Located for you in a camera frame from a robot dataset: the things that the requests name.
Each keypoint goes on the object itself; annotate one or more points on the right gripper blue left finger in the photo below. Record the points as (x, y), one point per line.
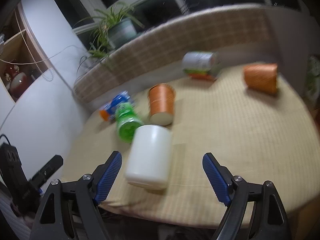
(54, 218)

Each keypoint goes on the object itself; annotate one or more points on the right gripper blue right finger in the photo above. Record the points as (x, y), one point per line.
(268, 220)

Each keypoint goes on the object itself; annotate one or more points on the white ceramic cup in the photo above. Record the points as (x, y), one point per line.
(149, 161)

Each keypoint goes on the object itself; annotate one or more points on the small orange paper cup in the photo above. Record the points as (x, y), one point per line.
(261, 77)

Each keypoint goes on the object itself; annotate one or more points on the large orange paper cup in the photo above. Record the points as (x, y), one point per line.
(161, 102)

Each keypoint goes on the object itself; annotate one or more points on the black power adapter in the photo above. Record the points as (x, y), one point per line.
(11, 169)

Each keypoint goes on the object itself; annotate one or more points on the striped table cloth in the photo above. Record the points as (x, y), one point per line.
(256, 136)

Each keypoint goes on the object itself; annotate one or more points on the orange blue soda bottle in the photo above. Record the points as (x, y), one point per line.
(107, 111)

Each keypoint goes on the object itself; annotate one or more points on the green tea bottle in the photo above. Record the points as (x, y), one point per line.
(127, 121)

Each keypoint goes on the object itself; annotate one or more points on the red white vase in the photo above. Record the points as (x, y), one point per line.
(18, 81)

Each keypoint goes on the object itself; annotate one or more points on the white green labelled jar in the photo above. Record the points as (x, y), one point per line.
(202, 65)

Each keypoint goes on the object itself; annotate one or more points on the potted spider plant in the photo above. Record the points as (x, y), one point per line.
(111, 29)

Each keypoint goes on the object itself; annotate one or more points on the plaid beige sill cloth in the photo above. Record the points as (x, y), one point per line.
(205, 30)

